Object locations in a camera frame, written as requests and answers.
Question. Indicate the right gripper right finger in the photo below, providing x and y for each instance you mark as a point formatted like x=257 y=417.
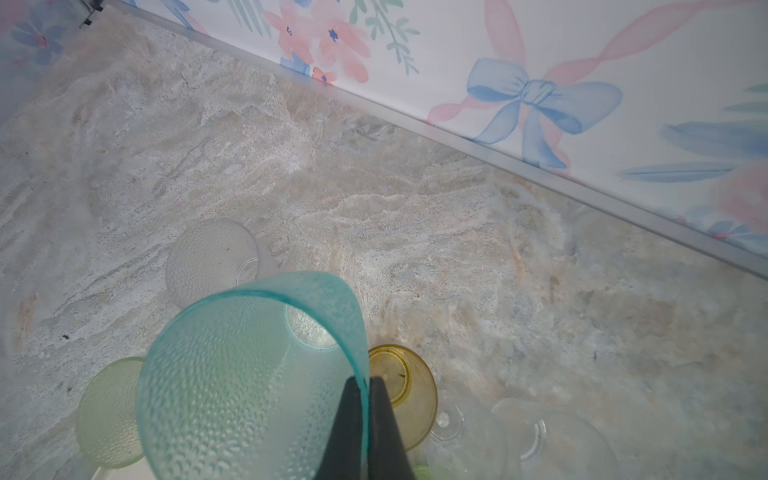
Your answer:
x=387 y=459

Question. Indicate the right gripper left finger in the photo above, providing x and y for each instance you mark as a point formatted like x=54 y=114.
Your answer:
x=342 y=458

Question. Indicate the tall teal cup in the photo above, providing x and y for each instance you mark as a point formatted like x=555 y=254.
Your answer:
x=246 y=383

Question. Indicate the clear glass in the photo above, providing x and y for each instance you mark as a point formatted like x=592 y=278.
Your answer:
x=544 y=443

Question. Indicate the tall frosted clear cup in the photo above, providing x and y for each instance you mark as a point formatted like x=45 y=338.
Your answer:
x=211 y=256

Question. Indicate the short frosted clear cup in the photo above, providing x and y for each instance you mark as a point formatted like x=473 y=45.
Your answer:
x=465 y=442

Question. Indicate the yellow amber glass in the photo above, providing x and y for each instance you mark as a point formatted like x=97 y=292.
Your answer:
x=411 y=388

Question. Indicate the tall light green cup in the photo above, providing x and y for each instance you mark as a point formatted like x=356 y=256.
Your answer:
x=106 y=427

